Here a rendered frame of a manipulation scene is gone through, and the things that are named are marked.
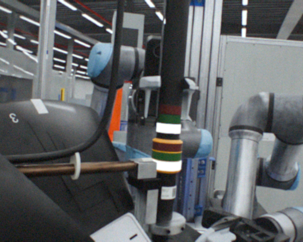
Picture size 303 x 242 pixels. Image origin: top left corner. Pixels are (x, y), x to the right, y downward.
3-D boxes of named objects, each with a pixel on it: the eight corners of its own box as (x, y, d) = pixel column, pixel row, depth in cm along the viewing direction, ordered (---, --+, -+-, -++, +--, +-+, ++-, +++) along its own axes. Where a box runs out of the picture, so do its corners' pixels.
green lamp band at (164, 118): (166, 123, 40) (167, 114, 40) (152, 121, 43) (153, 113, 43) (185, 124, 42) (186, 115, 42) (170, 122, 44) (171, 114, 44)
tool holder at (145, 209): (141, 242, 37) (147, 166, 36) (116, 222, 43) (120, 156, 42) (195, 230, 42) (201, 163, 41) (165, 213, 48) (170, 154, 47)
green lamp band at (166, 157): (162, 162, 39) (163, 153, 39) (145, 156, 43) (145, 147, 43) (187, 161, 42) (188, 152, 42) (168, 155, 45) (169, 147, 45)
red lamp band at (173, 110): (167, 114, 40) (167, 105, 40) (153, 112, 43) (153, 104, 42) (186, 115, 42) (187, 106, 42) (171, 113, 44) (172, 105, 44)
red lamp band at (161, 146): (163, 152, 39) (164, 143, 39) (145, 147, 43) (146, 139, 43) (188, 152, 42) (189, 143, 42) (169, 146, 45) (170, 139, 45)
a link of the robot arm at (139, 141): (174, 169, 69) (178, 122, 69) (130, 169, 65) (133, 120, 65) (161, 162, 77) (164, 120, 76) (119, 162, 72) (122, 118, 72)
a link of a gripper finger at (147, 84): (159, 119, 39) (157, 118, 48) (162, 74, 39) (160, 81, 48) (135, 118, 39) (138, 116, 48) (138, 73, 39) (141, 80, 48)
